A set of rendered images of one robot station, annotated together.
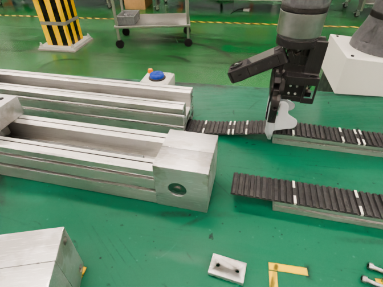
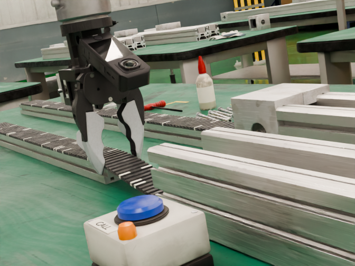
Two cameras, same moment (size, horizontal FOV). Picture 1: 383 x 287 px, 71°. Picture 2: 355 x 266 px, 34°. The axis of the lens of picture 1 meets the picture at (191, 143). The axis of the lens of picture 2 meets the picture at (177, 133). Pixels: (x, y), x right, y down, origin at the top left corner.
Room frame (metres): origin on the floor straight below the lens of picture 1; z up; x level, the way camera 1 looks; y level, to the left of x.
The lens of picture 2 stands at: (1.00, 0.46, 1.01)
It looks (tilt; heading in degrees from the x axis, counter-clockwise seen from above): 12 degrees down; 225
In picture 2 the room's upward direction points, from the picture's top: 10 degrees counter-clockwise
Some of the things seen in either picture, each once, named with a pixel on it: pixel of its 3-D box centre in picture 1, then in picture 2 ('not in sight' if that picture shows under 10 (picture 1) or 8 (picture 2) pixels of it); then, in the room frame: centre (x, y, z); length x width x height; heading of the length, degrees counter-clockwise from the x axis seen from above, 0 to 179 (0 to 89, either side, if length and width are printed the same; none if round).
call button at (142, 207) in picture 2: (157, 76); (141, 211); (0.69, 0.09, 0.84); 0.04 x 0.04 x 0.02
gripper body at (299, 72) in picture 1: (294, 68); (92, 64); (0.49, -0.20, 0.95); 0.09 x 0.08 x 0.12; 76
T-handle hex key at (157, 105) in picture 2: not in sight; (164, 108); (0.08, -0.49, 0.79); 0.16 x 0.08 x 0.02; 73
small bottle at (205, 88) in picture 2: not in sight; (204, 82); (0.05, -0.39, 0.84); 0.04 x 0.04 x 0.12
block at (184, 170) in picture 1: (189, 164); (277, 126); (0.35, 0.00, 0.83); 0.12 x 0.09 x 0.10; 166
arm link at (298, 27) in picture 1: (300, 23); (80, 6); (0.49, -0.19, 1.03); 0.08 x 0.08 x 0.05
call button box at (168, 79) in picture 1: (157, 88); (156, 243); (0.68, 0.09, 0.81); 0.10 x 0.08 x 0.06; 166
